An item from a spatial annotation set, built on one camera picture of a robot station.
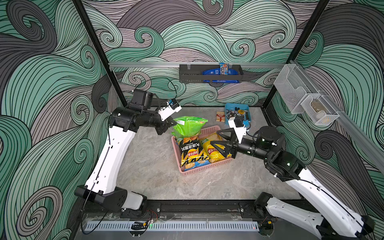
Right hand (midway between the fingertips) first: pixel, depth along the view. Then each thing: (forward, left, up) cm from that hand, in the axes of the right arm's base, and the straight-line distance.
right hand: (215, 136), depth 59 cm
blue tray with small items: (+47, -23, -35) cm, 63 cm away
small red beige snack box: (+42, -13, -36) cm, 57 cm away
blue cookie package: (+50, -7, -2) cm, 50 cm away
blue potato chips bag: (+1, +7, -32) cm, 32 cm away
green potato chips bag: (+6, +11, -1) cm, 12 cm away
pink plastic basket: (-2, +9, -33) cm, 34 cm away
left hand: (+9, +18, 0) cm, 20 cm away
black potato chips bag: (+7, +10, -24) cm, 27 cm away
